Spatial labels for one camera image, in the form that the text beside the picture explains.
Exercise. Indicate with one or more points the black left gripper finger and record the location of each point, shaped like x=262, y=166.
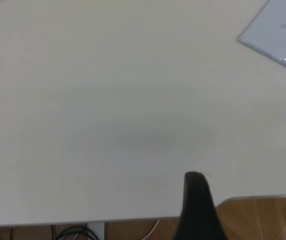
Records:
x=195, y=207

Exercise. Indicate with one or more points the clear red-zip document pouch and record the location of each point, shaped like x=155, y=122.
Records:
x=277, y=32

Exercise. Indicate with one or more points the white table leg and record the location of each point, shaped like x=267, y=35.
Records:
x=95, y=231

